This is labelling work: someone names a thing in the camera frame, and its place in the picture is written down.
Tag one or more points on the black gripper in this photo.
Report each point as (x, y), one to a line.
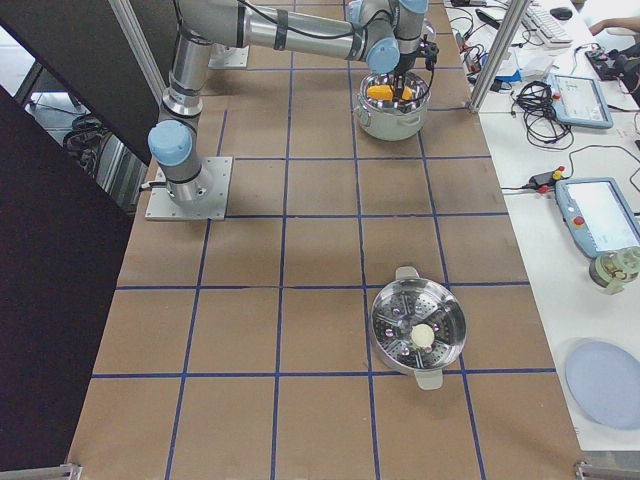
(404, 65)

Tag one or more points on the yellow corn cob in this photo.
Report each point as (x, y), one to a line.
(385, 92)

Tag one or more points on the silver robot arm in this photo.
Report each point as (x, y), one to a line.
(389, 36)

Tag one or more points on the white cooking pot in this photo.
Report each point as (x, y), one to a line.
(392, 120)

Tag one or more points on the white keyboard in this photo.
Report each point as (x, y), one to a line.
(546, 27)

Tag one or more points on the far teach pendant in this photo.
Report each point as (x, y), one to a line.
(579, 101)

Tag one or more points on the teach pendant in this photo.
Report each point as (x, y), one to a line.
(579, 101)
(597, 215)

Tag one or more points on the near teach pendant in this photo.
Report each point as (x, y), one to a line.
(597, 215)

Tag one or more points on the steel steamer basket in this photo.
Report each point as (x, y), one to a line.
(407, 301)

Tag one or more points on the white bun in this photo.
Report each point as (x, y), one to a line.
(422, 335)

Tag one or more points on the glass jar with lid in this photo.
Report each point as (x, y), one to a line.
(613, 270)

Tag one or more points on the blue round plate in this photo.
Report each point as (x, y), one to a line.
(604, 381)

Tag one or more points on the aluminium frame post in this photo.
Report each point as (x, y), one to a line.
(499, 48)

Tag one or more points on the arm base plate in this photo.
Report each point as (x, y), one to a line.
(204, 197)
(226, 58)

